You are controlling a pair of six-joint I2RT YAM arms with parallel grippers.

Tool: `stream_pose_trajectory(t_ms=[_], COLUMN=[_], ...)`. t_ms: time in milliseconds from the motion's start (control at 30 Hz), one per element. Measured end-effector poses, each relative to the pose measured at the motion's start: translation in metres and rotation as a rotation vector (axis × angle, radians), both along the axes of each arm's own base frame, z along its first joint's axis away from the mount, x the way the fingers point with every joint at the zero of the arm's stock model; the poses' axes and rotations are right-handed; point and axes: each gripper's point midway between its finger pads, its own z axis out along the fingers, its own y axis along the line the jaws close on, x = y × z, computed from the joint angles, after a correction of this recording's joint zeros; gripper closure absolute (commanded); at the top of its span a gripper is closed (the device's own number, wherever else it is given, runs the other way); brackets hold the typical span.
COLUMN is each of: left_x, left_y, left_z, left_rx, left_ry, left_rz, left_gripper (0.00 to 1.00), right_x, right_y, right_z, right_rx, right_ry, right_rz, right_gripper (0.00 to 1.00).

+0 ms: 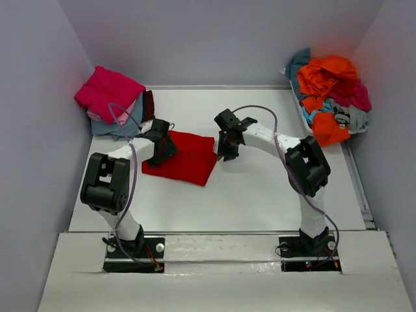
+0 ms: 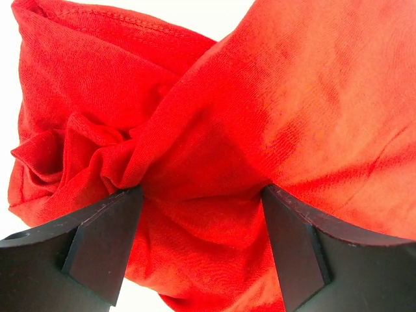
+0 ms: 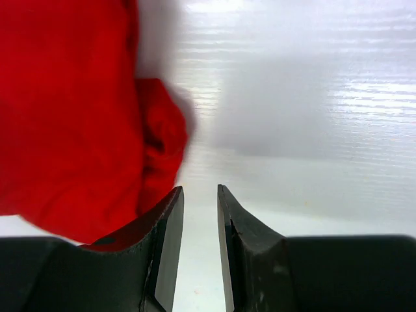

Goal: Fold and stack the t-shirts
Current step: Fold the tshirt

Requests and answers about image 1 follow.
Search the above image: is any red t shirt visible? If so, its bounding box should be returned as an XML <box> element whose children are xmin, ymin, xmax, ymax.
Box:
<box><xmin>142</xmin><ymin>131</ymin><xmax>217</xmax><ymax>187</ymax></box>

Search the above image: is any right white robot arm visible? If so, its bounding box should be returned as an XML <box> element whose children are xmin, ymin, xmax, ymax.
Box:
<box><xmin>214</xmin><ymin>109</ymin><xmax>331</xmax><ymax>258</ymax></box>

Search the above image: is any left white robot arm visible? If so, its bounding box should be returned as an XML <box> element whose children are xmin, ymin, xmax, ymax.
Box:
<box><xmin>80</xmin><ymin>119</ymin><xmax>178</xmax><ymax>259</ymax></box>

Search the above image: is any maroon folded t shirt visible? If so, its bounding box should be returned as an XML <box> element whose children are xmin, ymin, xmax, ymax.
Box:
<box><xmin>142</xmin><ymin>90</ymin><xmax>155</xmax><ymax>123</ymax></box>

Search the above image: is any grey-blue folded t shirt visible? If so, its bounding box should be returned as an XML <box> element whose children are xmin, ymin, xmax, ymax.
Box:
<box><xmin>91</xmin><ymin>94</ymin><xmax>142</xmax><ymax>141</ymax></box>

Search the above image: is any pink folded t shirt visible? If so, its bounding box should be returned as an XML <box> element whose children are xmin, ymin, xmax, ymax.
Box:
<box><xmin>87</xmin><ymin>101</ymin><xmax>136</xmax><ymax>125</ymax></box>

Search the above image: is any magenta folded t shirt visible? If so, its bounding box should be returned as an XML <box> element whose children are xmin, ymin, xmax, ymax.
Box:
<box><xmin>74</xmin><ymin>66</ymin><xmax>146</xmax><ymax>124</ymax></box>

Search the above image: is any light blue t shirt in pile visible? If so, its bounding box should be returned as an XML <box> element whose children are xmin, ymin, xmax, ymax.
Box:
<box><xmin>302</xmin><ymin>102</ymin><xmax>333</xmax><ymax>125</ymax></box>

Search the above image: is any orange t shirt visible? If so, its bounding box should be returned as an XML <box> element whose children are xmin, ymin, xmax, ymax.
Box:
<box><xmin>297</xmin><ymin>57</ymin><xmax>359</xmax><ymax>147</ymax></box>

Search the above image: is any teal-grey t shirt in pile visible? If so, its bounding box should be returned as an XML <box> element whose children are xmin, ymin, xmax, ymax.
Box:
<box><xmin>280</xmin><ymin>47</ymin><xmax>311</xmax><ymax>87</ymax></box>

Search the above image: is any grey t shirt in pile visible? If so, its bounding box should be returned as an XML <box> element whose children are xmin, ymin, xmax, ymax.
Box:
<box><xmin>324</xmin><ymin>97</ymin><xmax>368</xmax><ymax>133</ymax></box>

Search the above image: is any white laundry basket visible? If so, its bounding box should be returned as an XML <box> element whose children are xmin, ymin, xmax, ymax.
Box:
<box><xmin>289</xmin><ymin>79</ymin><xmax>369</xmax><ymax>146</ymax></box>

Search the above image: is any magenta t shirt in pile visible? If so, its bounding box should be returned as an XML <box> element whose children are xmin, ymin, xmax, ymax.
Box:
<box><xmin>328</xmin><ymin>79</ymin><xmax>372</xmax><ymax>112</ymax></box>

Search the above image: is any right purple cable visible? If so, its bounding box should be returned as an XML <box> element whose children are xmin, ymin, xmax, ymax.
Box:
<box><xmin>232</xmin><ymin>105</ymin><xmax>339</xmax><ymax>270</ymax></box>

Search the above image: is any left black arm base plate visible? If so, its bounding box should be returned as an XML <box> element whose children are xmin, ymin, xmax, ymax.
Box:
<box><xmin>101</xmin><ymin>235</ymin><xmax>165</xmax><ymax>274</ymax></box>

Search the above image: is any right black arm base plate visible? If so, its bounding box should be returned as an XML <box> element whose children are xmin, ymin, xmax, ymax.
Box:
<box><xmin>274</xmin><ymin>235</ymin><xmax>342</xmax><ymax>272</ymax></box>

